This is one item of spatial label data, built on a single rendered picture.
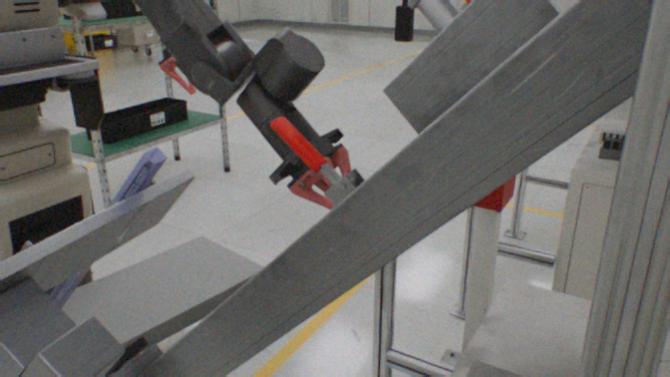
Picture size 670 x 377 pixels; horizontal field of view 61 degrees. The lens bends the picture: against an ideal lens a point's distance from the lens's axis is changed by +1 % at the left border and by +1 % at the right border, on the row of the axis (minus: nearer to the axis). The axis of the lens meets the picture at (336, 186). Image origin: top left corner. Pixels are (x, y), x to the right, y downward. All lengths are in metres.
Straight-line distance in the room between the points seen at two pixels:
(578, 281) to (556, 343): 1.00
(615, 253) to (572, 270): 1.71
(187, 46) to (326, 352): 1.44
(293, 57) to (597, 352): 0.44
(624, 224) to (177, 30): 0.54
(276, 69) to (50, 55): 0.71
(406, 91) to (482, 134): 0.08
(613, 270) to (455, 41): 0.19
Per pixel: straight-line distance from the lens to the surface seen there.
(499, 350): 1.03
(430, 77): 0.43
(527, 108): 0.38
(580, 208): 1.96
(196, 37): 0.71
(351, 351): 2.00
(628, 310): 0.37
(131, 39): 7.55
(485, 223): 1.59
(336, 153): 0.71
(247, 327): 0.58
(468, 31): 0.42
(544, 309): 1.16
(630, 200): 0.34
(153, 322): 1.15
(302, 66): 0.66
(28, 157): 1.34
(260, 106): 0.71
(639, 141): 0.33
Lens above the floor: 1.24
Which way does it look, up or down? 22 degrees down
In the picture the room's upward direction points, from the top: straight up
